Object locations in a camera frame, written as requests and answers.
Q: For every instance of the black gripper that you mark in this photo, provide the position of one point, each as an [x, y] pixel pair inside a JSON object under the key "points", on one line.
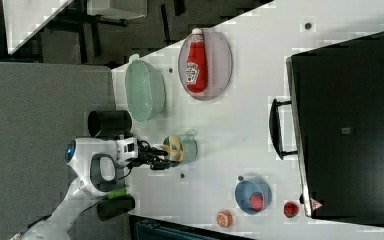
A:
{"points": [[153, 157]]}

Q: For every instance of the peeled yellow toy banana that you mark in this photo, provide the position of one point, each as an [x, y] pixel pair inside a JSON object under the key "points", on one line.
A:
{"points": [[172, 145]]}

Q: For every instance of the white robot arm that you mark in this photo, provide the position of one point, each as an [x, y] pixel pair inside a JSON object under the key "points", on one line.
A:
{"points": [[95, 162]]}

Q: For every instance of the green metal mug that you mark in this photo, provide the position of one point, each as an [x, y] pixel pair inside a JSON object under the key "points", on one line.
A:
{"points": [[190, 148]]}

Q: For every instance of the green plastic colander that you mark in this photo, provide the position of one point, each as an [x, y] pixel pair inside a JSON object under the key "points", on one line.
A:
{"points": [[145, 89]]}

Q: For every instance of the orange half slice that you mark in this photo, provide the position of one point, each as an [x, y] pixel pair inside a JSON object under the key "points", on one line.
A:
{"points": [[224, 218]]}

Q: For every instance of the blue bowl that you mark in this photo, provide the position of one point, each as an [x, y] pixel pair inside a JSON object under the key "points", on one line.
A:
{"points": [[248, 187]]}

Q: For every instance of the red ketchup bottle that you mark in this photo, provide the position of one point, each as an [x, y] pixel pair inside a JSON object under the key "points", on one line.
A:
{"points": [[197, 69]]}

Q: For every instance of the red strawberry in bowl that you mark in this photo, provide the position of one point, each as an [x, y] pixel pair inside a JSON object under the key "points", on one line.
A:
{"points": [[256, 202]]}

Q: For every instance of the grey round plate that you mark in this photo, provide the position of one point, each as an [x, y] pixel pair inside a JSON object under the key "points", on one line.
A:
{"points": [[219, 62]]}

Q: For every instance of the red strawberry on table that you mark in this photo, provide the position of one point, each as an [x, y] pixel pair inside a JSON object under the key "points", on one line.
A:
{"points": [[290, 209]]}

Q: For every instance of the black toaster oven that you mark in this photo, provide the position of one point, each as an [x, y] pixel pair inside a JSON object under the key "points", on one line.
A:
{"points": [[337, 102]]}

